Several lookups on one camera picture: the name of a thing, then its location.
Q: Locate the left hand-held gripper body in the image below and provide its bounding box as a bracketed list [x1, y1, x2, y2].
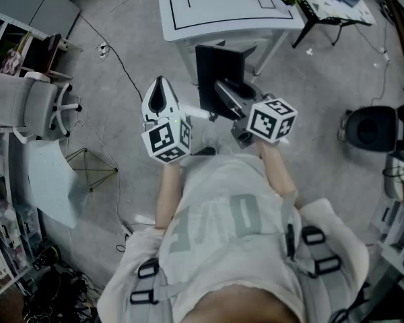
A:
[141, 112, 193, 164]

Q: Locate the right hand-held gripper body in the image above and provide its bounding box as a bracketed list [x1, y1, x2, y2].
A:
[230, 94, 299, 150]

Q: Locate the black device with cable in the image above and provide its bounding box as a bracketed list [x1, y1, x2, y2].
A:
[195, 40, 258, 121]

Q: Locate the person's right forearm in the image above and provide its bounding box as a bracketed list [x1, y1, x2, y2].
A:
[255, 141, 300, 202]

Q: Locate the person's left forearm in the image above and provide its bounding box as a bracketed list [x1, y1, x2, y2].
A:
[154, 161, 183, 231]

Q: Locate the white work table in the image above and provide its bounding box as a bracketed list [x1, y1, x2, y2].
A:
[156, 0, 306, 85]

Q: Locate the grey office chair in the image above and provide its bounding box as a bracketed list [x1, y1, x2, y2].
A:
[0, 71, 83, 144]

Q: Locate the person's white shoe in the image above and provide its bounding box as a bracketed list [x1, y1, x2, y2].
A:
[201, 125, 234, 155]

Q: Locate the white floor power socket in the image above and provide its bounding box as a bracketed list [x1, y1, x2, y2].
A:
[94, 41, 112, 64]

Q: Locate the person's white printed shirt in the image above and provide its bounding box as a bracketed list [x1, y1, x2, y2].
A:
[96, 152, 371, 323]

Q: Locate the black round seat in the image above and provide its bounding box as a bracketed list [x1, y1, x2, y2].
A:
[338, 102, 404, 154]

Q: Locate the wooden rack with dark board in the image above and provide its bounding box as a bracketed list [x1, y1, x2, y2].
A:
[18, 32, 83, 82]

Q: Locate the pale blue curved sheet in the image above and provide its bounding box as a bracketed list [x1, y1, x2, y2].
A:
[28, 139, 89, 229]

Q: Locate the white bag with orange patch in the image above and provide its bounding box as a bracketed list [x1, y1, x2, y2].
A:
[382, 152, 404, 205]

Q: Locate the grey harness with black buckles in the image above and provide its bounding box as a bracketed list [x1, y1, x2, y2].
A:
[129, 223, 358, 323]

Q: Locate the grey flat panel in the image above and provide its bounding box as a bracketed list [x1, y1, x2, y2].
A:
[0, 0, 82, 40]

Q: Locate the white storage rack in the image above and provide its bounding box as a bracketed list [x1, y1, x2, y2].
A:
[370, 193, 404, 297]

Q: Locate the white metal shelf rack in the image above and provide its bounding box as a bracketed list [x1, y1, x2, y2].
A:
[0, 7, 46, 304]

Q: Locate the long black floor cable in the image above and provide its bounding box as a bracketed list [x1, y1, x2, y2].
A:
[78, 13, 144, 103]

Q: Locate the gold wire geometric frame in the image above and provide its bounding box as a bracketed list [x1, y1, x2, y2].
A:
[65, 147, 119, 193]

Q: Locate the thin black cable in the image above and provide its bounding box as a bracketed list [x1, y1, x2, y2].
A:
[354, 21, 392, 108]

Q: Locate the tangle of black cables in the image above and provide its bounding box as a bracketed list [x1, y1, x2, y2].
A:
[21, 243, 99, 323]

